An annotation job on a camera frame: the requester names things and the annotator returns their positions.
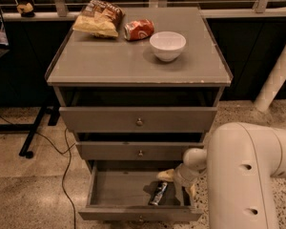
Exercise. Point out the dark redbull can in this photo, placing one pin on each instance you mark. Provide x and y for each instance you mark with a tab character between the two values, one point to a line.
159	192

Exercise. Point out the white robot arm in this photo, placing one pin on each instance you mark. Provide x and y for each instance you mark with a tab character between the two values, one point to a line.
239	163

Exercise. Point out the grey bottom drawer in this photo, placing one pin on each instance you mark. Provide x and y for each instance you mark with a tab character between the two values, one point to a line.
122	190

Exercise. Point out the grey drawer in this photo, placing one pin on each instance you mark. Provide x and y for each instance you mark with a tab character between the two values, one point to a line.
162	110
122	190
145	146

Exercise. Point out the grey middle drawer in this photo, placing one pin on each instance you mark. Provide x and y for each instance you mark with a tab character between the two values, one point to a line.
145	146

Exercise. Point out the grey drawer cabinet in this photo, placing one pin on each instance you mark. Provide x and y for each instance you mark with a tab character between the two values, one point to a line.
88	64

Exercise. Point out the grey top drawer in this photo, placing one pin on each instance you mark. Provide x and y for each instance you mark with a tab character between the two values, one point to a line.
162	110

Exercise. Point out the crushed orange soda can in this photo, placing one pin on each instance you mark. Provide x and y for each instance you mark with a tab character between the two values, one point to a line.
138	29

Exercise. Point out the white ceramic bowl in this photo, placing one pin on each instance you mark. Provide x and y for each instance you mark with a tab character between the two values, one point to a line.
167	45

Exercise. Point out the white diagonal pole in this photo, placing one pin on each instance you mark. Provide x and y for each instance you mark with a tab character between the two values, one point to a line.
273	83

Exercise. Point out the yellow chip bag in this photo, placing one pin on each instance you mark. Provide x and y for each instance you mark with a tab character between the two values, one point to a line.
99	18

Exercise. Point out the small yellow object on ledge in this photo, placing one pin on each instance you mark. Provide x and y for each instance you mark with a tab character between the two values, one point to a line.
25	9

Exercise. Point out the black desk leg frame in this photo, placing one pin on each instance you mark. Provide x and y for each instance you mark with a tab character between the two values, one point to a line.
30	129

